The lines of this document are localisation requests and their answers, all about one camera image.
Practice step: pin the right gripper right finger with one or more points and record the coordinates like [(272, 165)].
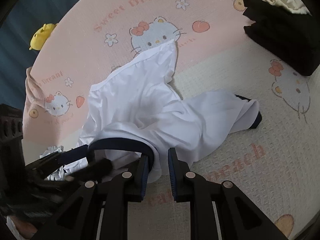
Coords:
[(217, 211)]

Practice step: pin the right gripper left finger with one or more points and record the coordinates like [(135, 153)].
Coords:
[(99, 211)]

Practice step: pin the white shirt with navy trim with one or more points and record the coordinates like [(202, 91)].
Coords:
[(137, 102)]

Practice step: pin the white patterned knit garment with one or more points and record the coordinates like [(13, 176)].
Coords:
[(50, 169)]

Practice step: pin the pink cartoon cat blanket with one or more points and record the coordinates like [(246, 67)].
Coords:
[(276, 165)]

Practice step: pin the yellow plush toy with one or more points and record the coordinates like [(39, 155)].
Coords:
[(41, 36)]

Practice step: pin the black folded garment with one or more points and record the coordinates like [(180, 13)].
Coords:
[(294, 38)]

